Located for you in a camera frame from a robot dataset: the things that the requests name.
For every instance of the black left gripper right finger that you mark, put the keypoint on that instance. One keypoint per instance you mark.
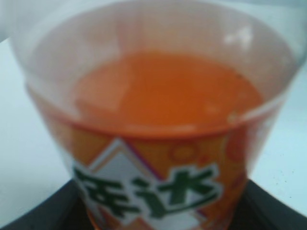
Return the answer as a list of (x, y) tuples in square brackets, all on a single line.
[(258, 210)]

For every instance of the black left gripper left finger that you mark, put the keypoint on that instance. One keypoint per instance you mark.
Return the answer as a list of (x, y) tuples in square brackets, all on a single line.
[(64, 210)]

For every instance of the orange drink plastic bottle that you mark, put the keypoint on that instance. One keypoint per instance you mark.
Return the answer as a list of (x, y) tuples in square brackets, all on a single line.
[(160, 108)]

